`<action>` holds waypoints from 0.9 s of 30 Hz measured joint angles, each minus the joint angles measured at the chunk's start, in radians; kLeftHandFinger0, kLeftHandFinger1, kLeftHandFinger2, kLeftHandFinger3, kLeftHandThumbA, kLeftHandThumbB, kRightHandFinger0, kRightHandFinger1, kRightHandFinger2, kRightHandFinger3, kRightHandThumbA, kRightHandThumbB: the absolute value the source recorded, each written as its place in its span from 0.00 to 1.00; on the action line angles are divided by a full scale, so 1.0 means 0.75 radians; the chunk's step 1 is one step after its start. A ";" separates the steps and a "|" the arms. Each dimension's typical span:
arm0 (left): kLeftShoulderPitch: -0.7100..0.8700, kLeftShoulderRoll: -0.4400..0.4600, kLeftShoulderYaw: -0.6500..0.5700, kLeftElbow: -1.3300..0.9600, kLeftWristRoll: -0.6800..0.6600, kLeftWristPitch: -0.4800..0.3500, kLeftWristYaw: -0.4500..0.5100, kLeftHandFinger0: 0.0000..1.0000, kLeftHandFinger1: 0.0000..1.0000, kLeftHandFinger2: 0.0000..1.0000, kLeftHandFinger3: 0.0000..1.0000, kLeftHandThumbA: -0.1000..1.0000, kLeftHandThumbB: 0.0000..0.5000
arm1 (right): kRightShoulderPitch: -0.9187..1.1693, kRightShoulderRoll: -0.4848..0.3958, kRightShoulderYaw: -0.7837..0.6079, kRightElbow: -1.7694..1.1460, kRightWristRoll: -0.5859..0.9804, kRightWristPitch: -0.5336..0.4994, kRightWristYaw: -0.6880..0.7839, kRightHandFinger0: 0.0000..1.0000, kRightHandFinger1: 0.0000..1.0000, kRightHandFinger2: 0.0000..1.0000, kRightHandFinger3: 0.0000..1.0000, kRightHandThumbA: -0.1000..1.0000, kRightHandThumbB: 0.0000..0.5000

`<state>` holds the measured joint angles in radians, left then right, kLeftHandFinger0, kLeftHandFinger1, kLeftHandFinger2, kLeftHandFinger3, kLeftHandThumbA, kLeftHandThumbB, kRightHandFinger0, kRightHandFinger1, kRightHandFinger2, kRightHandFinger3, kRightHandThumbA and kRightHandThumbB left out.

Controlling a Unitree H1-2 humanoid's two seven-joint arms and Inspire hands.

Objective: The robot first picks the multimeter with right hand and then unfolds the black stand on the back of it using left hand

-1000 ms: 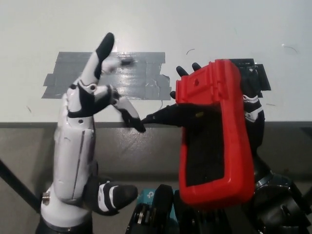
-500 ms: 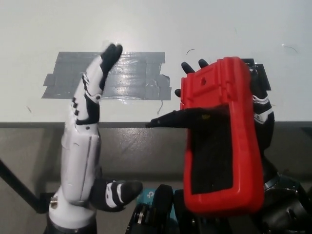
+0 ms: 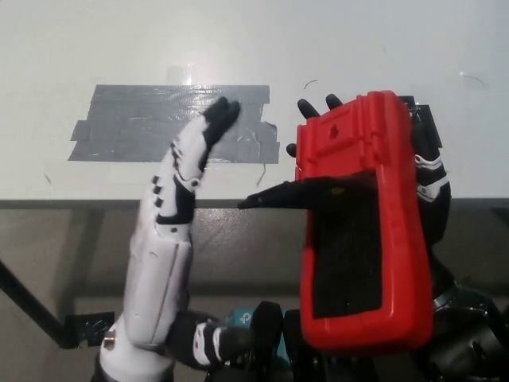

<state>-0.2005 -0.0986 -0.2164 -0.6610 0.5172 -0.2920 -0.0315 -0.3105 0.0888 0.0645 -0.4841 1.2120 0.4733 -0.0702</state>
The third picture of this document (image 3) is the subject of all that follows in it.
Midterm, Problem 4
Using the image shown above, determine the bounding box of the red multimeter with black stand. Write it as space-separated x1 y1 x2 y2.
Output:
237 90 434 352

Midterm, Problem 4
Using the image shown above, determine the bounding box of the black diagonal table leg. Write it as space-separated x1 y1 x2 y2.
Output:
0 258 67 350

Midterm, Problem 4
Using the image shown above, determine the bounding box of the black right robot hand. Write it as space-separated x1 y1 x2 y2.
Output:
286 94 455 302

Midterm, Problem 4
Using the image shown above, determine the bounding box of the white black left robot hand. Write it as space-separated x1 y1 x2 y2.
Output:
99 96 255 374

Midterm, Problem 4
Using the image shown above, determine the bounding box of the black tape patch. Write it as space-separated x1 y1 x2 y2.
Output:
397 95 443 149

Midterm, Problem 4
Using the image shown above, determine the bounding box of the grey duct tape patch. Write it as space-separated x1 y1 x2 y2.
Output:
67 83 280 165

